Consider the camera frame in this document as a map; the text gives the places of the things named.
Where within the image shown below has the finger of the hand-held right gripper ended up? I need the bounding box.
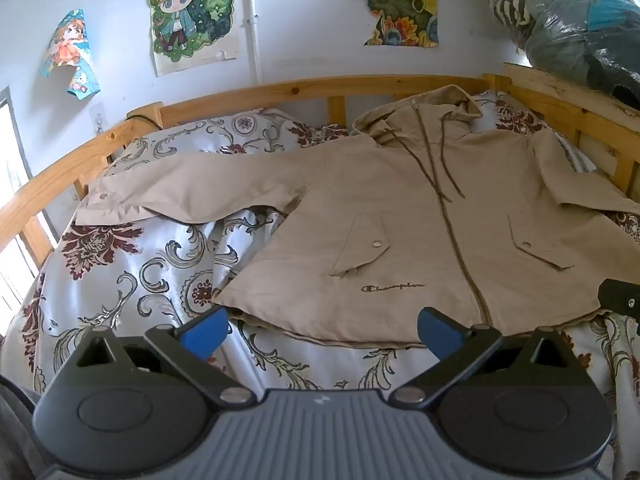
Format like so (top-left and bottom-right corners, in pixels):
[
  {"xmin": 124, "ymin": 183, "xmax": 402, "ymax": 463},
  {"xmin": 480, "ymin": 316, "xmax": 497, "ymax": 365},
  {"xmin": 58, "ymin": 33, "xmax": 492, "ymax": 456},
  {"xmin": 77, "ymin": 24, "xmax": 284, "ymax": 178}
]
[{"xmin": 598, "ymin": 277, "xmax": 640, "ymax": 320}]

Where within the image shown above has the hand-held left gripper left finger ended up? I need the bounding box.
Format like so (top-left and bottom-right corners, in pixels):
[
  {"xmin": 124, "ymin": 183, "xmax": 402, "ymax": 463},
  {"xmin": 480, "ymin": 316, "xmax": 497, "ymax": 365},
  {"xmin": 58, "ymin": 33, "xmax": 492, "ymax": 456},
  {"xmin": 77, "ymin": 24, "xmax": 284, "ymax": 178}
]
[{"xmin": 74, "ymin": 306, "xmax": 254, "ymax": 408}]

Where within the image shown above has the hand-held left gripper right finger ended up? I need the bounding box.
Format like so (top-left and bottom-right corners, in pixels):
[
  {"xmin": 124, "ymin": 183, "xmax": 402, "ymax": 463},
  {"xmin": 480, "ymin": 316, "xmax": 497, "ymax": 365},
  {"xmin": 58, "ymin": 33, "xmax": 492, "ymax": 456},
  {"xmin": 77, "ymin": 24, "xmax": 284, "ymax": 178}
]
[{"xmin": 389, "ymin": 306, "xmax": 577, "ymax": 408}]

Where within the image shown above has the beige hooded jacket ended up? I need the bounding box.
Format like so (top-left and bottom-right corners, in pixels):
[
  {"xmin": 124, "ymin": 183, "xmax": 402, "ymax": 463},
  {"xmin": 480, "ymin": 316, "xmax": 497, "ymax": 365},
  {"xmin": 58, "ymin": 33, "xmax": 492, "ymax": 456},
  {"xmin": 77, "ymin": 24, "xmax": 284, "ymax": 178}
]
[{"xmin": 75, "ymin": 85, "xmax": 640, "ymax": 347}]

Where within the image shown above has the plastic bag of clothes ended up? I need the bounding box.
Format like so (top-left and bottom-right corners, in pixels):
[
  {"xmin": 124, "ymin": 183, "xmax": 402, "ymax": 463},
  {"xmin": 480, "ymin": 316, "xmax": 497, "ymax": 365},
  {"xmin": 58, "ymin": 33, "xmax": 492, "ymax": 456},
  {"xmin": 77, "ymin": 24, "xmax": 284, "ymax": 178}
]
[{"xmin": 462, "ymin": 0, "xmax": 640, "ymax": 111}]

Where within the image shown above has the floral bed blanket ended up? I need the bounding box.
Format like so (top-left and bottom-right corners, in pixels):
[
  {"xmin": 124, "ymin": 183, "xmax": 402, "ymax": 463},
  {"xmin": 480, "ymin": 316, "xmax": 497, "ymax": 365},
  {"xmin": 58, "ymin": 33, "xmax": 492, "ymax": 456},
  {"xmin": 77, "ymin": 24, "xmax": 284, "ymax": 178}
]
[{"xmin": 0, "ymin": 205, "xmax": 640, "ymax": 480}]

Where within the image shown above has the floral pillow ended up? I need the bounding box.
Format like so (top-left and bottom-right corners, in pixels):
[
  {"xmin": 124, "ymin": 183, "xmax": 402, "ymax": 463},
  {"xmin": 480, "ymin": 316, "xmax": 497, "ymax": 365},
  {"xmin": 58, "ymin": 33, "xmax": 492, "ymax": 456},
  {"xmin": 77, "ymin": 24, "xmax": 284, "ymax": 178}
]
[
  {"xmin": 470, "ymin": 89, "xmax": 598, "ymax": 173},
  {"xmin": 107, "ymin": 107, "xmax": 351, "ymax": 167}
]

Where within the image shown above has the person's grey clothing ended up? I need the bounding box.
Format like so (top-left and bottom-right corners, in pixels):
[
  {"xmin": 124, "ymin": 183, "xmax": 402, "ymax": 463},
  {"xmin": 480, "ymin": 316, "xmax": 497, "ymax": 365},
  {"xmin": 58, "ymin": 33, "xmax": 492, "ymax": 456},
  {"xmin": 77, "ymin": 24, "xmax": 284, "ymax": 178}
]
[{"xmin": 0, "ymin": 374, "xmax": 45, "ymax": 480}]

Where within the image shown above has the window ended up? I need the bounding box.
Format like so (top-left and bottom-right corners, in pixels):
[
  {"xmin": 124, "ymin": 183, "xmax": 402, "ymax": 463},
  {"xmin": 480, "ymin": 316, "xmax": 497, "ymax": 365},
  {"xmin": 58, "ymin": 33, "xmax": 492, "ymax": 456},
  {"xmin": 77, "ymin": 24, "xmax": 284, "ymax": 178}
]
[{"xmin": 0, "ymin": 87, "xmax": 56, "ymax": 323}]

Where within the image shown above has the black cable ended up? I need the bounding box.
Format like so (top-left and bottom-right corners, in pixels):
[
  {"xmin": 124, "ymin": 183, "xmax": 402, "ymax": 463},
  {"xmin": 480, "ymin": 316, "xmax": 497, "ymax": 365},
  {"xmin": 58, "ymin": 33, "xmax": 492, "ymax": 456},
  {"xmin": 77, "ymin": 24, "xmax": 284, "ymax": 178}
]
[{"xmin": 125, "ymin": 112, "xmax": 166, "ymax": 132}]

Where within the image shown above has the wooden bed frame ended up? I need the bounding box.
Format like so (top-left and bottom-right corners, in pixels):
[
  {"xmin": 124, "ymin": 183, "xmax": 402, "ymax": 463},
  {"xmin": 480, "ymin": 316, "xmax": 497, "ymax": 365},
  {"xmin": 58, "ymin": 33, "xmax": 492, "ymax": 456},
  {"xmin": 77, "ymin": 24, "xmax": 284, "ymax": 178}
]
[{"xmin": 0, "ymin": 62, "xmax": 640, "ymax": 266}]

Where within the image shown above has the white wall hook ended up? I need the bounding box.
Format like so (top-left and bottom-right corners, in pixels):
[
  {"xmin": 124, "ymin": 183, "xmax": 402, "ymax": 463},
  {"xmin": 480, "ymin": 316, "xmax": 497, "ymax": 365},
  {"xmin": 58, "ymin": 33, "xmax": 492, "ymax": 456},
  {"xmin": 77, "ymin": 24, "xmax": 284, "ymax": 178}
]
[{"xmin": 90, "ymin": 102, "xmax": 112, "ymax": 134}]

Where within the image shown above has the white wall pipe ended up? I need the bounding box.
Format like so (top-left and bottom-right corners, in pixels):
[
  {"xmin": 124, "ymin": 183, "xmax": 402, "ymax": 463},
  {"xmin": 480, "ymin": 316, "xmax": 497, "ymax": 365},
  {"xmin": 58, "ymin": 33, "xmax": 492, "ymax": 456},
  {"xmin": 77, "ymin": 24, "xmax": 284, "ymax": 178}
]
[{"xmin": 245, "ymin": 0, "xmax": 265, "ymax": 86}]

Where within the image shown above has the curled cartoon wall poster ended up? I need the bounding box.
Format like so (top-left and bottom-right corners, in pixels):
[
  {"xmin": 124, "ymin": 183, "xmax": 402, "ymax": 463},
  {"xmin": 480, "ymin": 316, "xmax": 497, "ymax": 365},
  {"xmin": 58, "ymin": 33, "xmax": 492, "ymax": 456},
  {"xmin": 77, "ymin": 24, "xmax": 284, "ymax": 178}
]
[{"xmin": 40, "ymin": 9, "xmax": 101, "ymax": 97}]

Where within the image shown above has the cartoon character wall poster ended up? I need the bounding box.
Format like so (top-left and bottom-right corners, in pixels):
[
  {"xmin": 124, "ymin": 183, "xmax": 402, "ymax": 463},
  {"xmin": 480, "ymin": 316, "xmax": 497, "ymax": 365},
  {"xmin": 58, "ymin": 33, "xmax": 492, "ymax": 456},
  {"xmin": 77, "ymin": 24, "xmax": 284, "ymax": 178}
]
[{"xmin": 147, "ymin": 0, "xmax": 240, "ymax": 77}]

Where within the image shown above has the torn landscape wall poster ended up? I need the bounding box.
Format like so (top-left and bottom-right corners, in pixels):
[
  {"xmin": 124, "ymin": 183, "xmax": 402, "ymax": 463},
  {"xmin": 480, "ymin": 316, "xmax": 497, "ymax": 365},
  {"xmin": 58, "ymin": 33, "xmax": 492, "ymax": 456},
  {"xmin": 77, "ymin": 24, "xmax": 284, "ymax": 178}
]
[{"xmin": 349, "ymin": 0, "xmax": 440, "ymax": 47}]

